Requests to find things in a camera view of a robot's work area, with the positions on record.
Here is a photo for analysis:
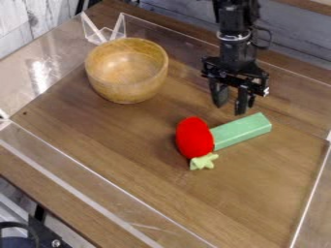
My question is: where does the black cable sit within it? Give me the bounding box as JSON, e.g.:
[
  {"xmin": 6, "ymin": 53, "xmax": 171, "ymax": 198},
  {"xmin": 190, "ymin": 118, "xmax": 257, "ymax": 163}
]
[{"xmin": 0, "ymin": 221, "xmax": 43, "ymax": 248}]

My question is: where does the black metal bracket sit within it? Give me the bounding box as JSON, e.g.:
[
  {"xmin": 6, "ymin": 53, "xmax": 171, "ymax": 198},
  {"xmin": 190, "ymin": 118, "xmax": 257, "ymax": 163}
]
[{"xmin": 29, "ymin": 205, "xmax": 73, "ymax": 248}]

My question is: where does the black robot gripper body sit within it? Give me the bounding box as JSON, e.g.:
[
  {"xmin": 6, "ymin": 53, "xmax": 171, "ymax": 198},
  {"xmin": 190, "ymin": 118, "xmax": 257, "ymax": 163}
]
[{"xmin": 202, "ymin": 56, "xmax": 270, "ymax": 97}]

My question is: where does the brown wooden bowl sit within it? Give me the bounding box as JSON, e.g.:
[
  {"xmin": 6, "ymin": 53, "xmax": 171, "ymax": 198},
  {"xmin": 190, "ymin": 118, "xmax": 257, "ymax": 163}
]
[{"xmin": 85, "ymin": 38, "xmax": 170, "ymax": 104}]

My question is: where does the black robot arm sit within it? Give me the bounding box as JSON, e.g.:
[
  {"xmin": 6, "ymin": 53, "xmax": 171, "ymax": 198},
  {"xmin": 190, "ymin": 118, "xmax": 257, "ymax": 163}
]
[{"xmin": 202, "ymin": 0, "xmax": 270, "ymax": 115}]

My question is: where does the clear acrylic table enclosure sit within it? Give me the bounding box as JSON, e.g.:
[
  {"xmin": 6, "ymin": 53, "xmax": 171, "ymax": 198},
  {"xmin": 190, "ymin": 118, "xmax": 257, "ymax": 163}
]
[{"xmin": 0, "ymin": 14, "xmax": 331, "ymax": 248}]

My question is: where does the red plush strawberry toy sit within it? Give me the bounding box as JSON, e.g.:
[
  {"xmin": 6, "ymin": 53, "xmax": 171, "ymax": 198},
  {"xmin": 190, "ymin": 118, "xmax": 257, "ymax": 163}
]
[{"xmin": 177, "ymin": 116, "xmax": 219, "ymax": 171}]

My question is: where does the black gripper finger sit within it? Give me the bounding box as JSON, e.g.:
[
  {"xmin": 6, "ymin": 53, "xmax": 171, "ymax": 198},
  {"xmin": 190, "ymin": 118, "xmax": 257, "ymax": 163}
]
[
  {"xmin": 234, "ymin": 85, "xmax": 257, "ymax": 115},
  {"xmin": 209, "ymin": 78, "xmax": 229, "ymax": 108}
]

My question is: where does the green rectangular block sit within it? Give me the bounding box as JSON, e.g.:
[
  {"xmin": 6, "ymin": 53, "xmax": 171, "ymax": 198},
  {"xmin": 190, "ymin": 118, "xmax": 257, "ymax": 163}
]
[{"xmin": 211, "ymin": 112, "xmax": 273, "ymax": 150}]

